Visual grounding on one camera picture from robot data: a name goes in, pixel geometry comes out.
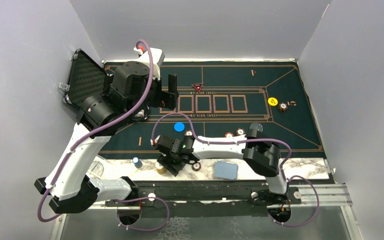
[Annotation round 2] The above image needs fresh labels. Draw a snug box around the blue playing card deck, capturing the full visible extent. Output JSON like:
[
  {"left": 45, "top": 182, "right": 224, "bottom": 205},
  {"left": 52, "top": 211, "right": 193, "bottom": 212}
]
[{"left": 213, "top": 161, "right": 239, "bottom": 180}]

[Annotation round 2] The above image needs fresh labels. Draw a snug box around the green poker table mat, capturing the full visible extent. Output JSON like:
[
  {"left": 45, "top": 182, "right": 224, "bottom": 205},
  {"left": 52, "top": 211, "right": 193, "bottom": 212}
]
[{"left": 99, "top": 61, "right": 325, "bottom": 160}]

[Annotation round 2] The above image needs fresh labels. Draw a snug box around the blue round button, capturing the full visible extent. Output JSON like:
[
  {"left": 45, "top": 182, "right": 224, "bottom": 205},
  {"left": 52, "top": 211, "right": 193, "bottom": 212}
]
[{"left": 173, "top": 122, "right": 185, "bottom": 133}]

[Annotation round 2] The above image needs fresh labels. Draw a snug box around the yellow poker chip stack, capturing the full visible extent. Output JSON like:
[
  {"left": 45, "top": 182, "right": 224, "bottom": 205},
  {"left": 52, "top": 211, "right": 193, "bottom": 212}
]
[{"left": 155, "top": 162, "right": 167, "bottom": 175}]

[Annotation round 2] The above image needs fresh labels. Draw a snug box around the black mounting rail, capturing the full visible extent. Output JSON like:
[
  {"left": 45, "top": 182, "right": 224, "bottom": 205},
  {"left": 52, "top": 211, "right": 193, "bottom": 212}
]
[{"left": 105, "top": 180, "right": 302, "bottom": 223}]

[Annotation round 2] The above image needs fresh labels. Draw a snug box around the blue poker chip stack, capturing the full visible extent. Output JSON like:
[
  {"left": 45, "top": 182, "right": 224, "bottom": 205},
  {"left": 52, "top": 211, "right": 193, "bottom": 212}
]
[{"left": 132, "top": 157, "right": 143, "bottom": 169}]

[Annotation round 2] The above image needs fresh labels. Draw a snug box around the yellow round button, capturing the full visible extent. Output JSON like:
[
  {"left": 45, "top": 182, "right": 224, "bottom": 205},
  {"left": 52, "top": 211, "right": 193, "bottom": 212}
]
[{"left": 267, "top": 97, "right": 279, "bottom": 107}]

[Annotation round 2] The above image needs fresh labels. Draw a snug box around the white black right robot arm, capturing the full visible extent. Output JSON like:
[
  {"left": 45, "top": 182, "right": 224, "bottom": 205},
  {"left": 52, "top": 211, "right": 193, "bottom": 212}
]
[{"left": 151, "top": 123, "right": 291, "bottom": 204}]

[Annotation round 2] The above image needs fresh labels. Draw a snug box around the brown poker chip stack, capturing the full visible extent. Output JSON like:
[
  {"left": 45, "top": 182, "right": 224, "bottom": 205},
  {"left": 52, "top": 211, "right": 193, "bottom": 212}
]
[{"left": 191, "top": 162, "right": 202, "bottom": 172}]

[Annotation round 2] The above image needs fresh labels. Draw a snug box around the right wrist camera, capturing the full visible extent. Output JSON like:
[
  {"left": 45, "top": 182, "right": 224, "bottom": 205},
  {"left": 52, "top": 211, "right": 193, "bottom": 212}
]
[{"left": 151, "top": 135, "right": 182, "bottom": 154}]

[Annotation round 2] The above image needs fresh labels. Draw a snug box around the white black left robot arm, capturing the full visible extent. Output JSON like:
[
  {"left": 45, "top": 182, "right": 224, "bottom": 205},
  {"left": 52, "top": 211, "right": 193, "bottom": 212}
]
[{"left": 34, "top": 60, "right": 179, "bottom": 215}]

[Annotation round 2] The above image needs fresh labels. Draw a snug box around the white round button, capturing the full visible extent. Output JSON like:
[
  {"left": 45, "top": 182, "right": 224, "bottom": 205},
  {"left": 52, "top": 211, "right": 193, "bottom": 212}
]
[{"left": 257, "top": 123, "right": 264, "bottom": 132}]

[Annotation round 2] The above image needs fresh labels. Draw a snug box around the red triangular dealer button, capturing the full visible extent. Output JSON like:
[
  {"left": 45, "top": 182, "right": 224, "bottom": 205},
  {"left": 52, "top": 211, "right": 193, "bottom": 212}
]
[{"left": 191, "top": 83, "right": 203, "bottom": 93}]

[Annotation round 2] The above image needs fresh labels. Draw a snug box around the black poker chip case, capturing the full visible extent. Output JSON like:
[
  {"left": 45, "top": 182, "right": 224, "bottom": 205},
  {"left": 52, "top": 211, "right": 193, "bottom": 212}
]
[{"left": 58, "top": 48, "right": 112, "bottom": 111}]

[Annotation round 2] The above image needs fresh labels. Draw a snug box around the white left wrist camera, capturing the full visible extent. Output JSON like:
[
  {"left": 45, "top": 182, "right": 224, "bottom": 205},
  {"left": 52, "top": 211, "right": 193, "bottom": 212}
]
[{"left": 133, "top": 46, "right": 165, "bottom": 80}]

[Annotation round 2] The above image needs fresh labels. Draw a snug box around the mixed chips row in case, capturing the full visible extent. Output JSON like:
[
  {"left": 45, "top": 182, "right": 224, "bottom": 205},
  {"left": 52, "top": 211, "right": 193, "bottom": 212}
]
[{"left": 134, "top": 110, "right": 147, "bottom": 120}]

